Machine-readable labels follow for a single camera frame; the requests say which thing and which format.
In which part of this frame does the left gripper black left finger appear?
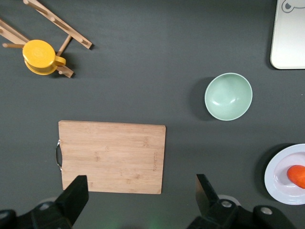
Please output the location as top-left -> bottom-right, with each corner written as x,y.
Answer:
30,175 -> 90,229

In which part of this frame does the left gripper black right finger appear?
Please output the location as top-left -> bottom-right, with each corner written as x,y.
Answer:
187,174 -> 242,229

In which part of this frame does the pale lavender plate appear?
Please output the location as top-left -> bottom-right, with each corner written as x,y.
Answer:
264,143 -> 305,206

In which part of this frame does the orange fruit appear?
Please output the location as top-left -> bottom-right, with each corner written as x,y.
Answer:
286,164 -> 305,190

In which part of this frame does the bamboo cutting board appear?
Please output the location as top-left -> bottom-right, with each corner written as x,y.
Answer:
55,120 -> 167,195

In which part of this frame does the mint green bowl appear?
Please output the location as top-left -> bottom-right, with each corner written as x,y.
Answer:
204,72 -> 254,122

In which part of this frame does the yellow cup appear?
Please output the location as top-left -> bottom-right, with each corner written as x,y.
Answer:
22,39 -> 67,76

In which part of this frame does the wooden peg drying rack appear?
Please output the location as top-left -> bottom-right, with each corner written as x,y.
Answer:
0,0 -> 93,79

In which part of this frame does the cream bear print tray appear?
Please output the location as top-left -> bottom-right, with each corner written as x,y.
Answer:
270,0 -> 305,71

